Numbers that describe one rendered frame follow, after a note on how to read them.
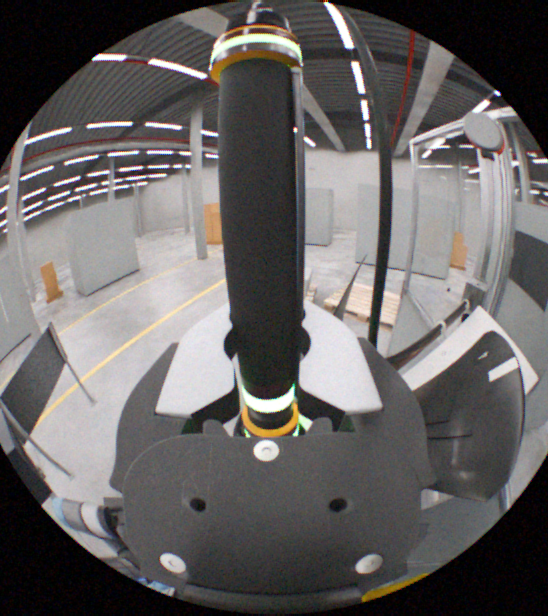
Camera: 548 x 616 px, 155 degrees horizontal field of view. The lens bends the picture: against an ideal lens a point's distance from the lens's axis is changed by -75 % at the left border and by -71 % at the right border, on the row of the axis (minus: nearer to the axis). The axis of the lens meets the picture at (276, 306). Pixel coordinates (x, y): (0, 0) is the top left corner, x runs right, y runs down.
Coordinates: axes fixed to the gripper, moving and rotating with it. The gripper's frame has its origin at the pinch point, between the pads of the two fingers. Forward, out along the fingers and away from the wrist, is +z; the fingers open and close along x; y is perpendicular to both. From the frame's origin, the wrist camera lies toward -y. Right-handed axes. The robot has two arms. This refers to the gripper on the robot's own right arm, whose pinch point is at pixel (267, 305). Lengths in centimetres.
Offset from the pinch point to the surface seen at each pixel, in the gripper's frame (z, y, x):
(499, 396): -8.2, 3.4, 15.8
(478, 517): -38, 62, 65
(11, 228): 136, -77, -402
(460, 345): 13.2, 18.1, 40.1
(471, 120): 31, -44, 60
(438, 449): -8.5, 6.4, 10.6
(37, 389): 25, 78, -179
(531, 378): -7.4, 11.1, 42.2
